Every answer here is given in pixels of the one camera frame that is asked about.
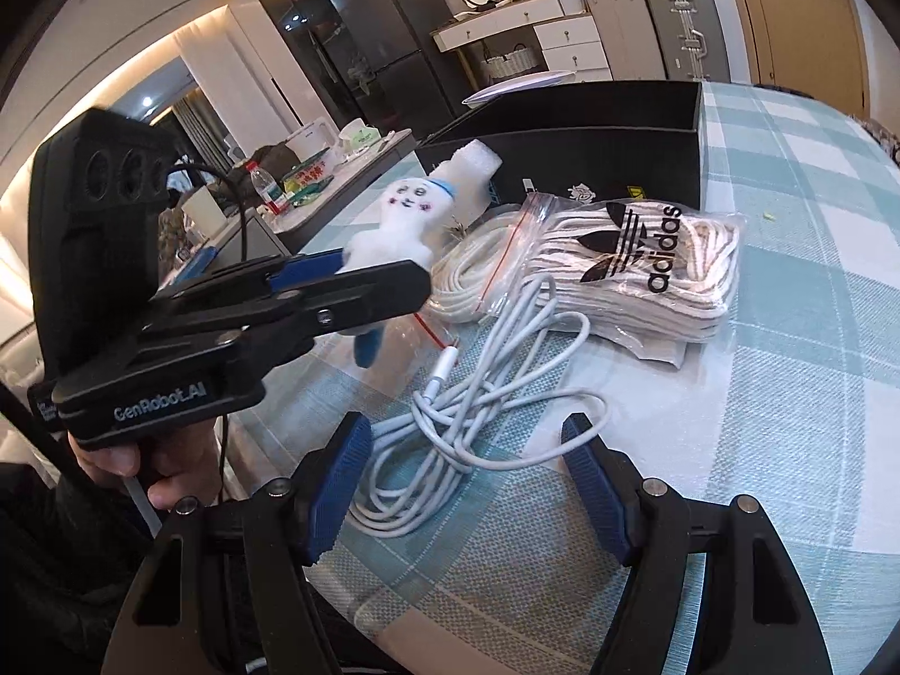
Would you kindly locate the bagged white socks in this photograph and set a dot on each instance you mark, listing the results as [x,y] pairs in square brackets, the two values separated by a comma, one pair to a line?
[633,281]

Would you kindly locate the grey refrigerator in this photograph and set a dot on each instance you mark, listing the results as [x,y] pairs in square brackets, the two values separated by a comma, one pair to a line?
[394,35]

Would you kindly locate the silver suitcase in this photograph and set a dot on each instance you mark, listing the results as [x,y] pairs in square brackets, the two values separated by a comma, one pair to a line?
[685,28]

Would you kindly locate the woven basket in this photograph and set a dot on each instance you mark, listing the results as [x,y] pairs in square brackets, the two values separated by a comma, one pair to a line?
[513,63]

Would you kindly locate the white oval plate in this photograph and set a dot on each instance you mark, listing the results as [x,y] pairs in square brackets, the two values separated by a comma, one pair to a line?
[517,88]

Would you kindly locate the black cardboard box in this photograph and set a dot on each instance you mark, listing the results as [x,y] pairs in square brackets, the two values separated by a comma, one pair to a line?
[597,155]

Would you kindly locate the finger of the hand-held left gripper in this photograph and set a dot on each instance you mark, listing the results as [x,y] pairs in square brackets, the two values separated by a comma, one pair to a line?
[351,292]
[309,268]

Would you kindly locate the plastic bottle with red label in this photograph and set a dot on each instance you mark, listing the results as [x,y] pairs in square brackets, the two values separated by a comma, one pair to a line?
[267,190]

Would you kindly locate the dark glass cabinet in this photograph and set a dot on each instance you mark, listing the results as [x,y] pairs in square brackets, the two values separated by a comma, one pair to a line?
[288,21]

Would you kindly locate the person's left hand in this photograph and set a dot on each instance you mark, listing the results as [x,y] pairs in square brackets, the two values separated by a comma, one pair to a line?
[172,467]

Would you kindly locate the beige suitcase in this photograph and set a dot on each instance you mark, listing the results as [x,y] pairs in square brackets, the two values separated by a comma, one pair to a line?
[622,28]

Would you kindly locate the wooden door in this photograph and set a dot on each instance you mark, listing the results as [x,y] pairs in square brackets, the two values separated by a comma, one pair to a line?
[794,14]

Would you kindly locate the person's left forearm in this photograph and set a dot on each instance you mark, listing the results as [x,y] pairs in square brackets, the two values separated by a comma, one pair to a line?
[56,562]

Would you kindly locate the floral snack packet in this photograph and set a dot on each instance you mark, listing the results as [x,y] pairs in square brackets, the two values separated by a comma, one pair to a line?
[308,181]

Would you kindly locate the white dresser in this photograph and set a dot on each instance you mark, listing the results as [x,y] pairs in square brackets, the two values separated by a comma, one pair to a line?
[555,32]

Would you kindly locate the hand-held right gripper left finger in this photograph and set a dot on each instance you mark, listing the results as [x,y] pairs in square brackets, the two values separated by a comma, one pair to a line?
[337,482]

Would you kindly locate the white plush doll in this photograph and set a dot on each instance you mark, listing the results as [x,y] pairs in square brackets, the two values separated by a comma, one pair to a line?
[397,221]

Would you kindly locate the white kettle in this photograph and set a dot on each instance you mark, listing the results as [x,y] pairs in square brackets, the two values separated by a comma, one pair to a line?
[309,140]

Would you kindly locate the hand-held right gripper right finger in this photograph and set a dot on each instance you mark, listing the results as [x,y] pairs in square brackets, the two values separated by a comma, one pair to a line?
[597,489]

